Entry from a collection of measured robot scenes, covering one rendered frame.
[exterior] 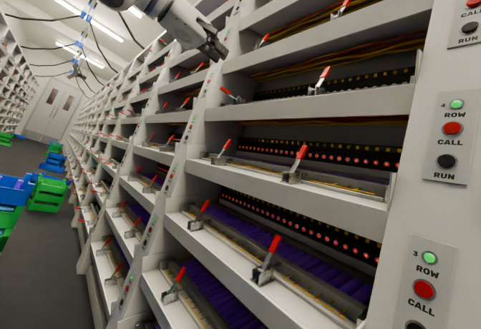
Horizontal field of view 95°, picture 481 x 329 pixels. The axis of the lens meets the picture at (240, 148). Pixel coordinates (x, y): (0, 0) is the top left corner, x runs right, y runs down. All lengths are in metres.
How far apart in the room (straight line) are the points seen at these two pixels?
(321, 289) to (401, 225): 0.19
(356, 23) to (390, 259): 0.44
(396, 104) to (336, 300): 0.32
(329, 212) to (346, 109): 0.19
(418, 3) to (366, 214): 0.37
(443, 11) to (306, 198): 0.35
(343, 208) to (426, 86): 0.21
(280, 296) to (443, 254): 0.24
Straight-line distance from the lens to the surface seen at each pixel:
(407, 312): 0.35
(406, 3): 0.55
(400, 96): 0.42
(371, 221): 0.37
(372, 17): 0.56
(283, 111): 0.53
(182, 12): 0.57
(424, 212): 0.35
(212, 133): 0.82
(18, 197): 1.10
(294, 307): 0.44
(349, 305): 0.45
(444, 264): 0.34
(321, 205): 0.40
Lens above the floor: 0.71
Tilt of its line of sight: 10 degrees up
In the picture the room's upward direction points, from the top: 19 degrees clockwise
